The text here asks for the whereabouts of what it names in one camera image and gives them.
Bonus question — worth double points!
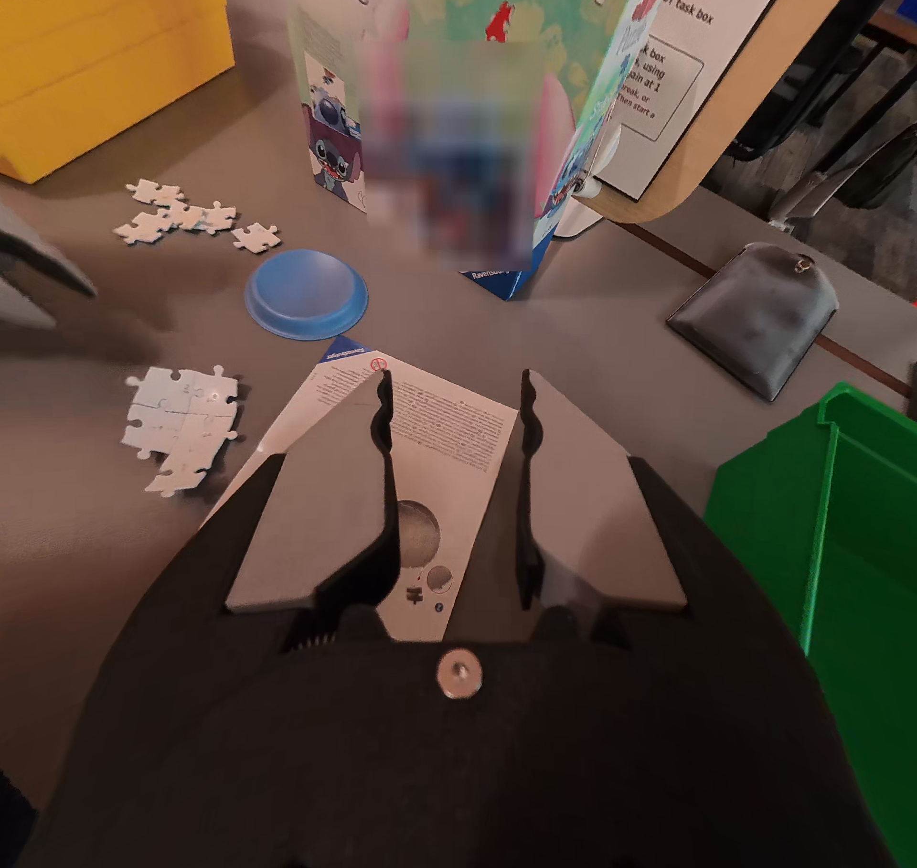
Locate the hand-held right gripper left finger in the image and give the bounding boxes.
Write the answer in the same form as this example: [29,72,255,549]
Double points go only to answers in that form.
[224,368,402,614]

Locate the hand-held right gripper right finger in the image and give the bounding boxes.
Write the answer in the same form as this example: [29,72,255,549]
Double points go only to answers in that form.
[514,368,690,614]

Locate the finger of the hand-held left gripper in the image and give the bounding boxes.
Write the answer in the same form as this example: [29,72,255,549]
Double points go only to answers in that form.
[0,277,58,330]
[0,202,99,300]

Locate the white joined puzzle section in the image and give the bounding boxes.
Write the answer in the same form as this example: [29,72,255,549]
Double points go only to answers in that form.
[120,365,241,498]

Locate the colourful puzzle box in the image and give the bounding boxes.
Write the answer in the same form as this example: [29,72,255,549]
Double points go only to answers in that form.
[279,0,689,303]

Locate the white instruction leaflet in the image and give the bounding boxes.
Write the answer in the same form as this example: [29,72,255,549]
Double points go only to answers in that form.
[201,335,520,643]

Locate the yellow plastic bin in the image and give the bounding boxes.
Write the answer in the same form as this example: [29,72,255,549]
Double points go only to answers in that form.
[0,0,236,184]

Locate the blue round plastic stand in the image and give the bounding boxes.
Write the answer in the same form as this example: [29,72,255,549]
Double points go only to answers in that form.
[244,249,370,342]

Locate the black leather pouch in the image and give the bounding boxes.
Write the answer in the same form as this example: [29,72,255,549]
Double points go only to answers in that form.
[666,241,841,403]

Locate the green plastic bin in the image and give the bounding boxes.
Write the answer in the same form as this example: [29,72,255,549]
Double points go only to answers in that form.
[704,381,917,868]

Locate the white plastic board stand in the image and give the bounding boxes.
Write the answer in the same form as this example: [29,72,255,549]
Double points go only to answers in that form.
[555,123,621,238]

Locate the brown tape strip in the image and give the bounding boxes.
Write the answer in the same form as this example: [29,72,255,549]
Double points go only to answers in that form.
[623,222,917,399]

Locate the white printed paper sheet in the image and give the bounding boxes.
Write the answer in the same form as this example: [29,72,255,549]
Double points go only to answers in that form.
[591,0,810,199]

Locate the dark metal furniture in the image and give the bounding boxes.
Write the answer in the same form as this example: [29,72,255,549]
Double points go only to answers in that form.
[702,0,917,233]

